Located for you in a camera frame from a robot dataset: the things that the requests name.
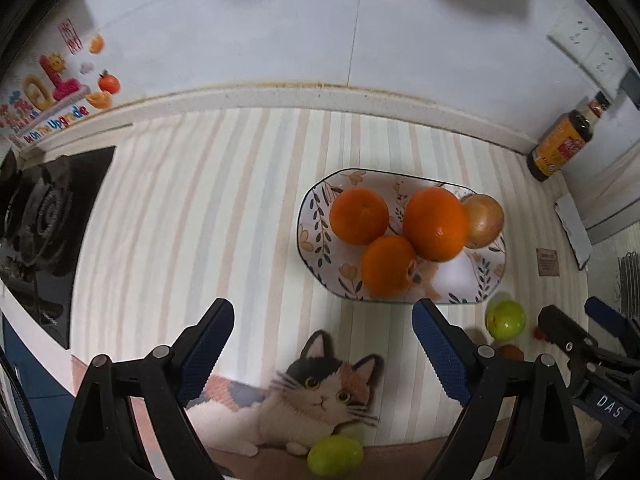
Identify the white framed glass door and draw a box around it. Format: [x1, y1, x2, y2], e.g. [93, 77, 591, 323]
[562, 142, 640, 321]

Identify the small orange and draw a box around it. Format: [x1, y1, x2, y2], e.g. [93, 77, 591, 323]
[361, 234, 418, 297]
[329, 187, 390, 246]

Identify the white wall socket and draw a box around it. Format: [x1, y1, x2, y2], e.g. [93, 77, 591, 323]
[580, 35, 628, 83]
[546, 14, 601, 57]

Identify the black gas stove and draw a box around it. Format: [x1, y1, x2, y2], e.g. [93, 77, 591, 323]
[0, 146, 117, 350]

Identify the blue cabinet front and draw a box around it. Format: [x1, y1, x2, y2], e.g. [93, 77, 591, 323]
[0, 310, 81, 480]

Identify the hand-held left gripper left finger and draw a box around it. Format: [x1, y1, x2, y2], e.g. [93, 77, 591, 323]
[59, 298, 236, 480]

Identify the large orange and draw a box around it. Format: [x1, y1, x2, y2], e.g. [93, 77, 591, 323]
[402, 186, 470, 262]

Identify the brown mat label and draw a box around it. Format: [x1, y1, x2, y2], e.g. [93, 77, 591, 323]
[536, 247, 561, 277]

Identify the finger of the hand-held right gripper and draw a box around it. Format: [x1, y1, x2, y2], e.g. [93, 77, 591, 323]
[584, 296, 640, 357]
[537, 305, 608, 396]

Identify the striped cat print table mat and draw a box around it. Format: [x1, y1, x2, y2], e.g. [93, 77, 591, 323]
[70, 105, 601, 480]

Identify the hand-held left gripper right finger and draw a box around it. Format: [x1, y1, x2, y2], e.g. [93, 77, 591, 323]
[411, 298, 586, 480]

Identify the colourful wall sticker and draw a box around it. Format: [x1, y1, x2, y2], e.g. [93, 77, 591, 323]
[0, 19, 122, 148]

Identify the tan round fruit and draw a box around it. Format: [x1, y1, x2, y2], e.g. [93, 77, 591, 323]
[460, 193, 505, 250]

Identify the floral ceramic plate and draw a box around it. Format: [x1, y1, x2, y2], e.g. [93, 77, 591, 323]
[296, 166, 507, 306]

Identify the dark sauce bottle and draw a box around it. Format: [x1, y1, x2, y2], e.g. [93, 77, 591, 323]
[526, 91, 612, 182]

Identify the white folded paper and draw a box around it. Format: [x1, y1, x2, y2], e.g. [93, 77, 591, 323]
[554, 194, 593, 272]

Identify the green apple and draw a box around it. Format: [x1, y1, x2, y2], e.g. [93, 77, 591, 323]
[306, 434, 364, 479]
[486, 300, 527, 341]

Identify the black plug charger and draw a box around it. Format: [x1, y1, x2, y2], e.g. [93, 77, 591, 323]
[617, 67, 640, 98]

